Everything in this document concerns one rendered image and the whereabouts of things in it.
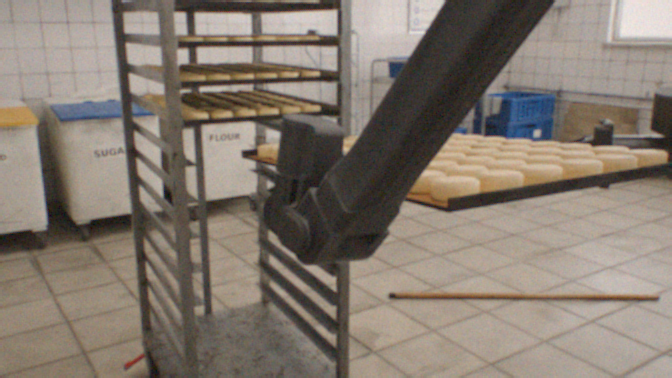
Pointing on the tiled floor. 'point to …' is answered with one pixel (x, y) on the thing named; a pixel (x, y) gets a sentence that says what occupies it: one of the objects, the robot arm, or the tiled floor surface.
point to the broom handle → (526, 295)
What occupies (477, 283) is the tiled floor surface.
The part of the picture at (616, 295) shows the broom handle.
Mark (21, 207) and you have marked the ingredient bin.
